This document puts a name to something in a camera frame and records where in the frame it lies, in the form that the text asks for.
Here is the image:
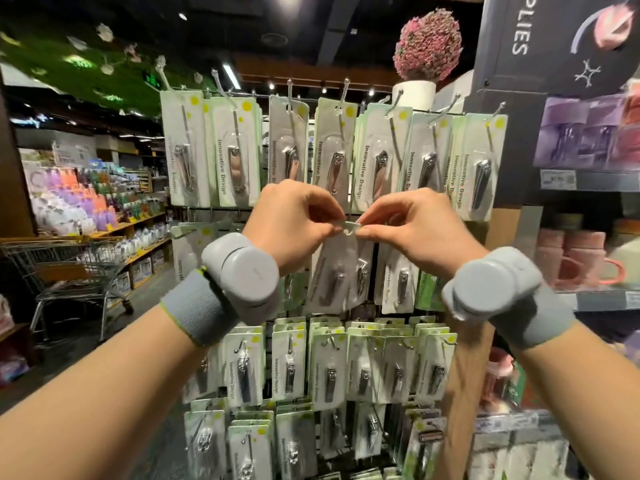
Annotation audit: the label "white carded nail clipper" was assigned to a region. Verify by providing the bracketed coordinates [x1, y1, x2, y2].
[308, 223, 363, 316]

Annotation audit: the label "person's right hand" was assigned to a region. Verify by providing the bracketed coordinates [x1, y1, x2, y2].
[355, 187, 491, 281]

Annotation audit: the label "wooden detergent shelf unit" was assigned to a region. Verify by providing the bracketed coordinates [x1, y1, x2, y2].
[0, 295, 31, 386]

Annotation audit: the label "wooden post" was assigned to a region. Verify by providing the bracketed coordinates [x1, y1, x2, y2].
[435, 205, 521, 480]

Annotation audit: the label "grey kitchenware shelf unit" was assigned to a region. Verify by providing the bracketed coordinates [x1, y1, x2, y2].
[470, 89, 640, 480]

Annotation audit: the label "wooden ceiling frame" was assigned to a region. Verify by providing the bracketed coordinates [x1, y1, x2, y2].
[235, 59, 401, 88]

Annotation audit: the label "cream white jug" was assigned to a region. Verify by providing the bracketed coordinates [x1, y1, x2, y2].
[610, 219, 640, 286]

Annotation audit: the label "pink mugs on shelf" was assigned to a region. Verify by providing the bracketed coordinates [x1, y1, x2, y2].
[483, 347, 516, 406]

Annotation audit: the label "pink flowers in white pot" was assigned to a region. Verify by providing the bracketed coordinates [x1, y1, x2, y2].
[393, 9, 463, 111]

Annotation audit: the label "wooden pillar panel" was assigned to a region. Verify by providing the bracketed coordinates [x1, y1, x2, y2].
[0, 89, 36, 239]

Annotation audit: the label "grey wrist tracker band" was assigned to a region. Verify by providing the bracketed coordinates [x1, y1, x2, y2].
[160, 233, 283, 348]
[441, 245, 578, 354]

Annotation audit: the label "green hanging ceiling decor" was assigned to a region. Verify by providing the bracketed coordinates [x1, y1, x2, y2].
[0, 25, 201, 116]

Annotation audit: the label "person's left hand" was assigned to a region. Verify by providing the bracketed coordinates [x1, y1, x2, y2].
[243, 179, 347, 276]

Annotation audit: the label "empty silver shopping cart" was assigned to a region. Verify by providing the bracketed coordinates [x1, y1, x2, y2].
[0, 235, 136, 341]

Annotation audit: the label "person's right forearm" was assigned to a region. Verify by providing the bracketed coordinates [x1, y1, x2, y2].
[515, 319, 640, 480]

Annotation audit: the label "row of pastel laundry bottles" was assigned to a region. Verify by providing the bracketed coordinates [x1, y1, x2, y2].
[25, 165, 166, 236]

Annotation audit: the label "purple boxed appliance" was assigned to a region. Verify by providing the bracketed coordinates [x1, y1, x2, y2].
[533, 95, 626, 171]

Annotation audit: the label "wooden laundry shelf unit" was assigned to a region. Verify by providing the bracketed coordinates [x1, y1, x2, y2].
[85, 209, 171, 296]

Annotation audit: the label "person's left forearm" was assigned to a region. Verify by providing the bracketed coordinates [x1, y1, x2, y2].
[0, 305, 206, 480]

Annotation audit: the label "dark hanging aisle sign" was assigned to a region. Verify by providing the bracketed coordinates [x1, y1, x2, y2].
[470, 0, 640, 96]

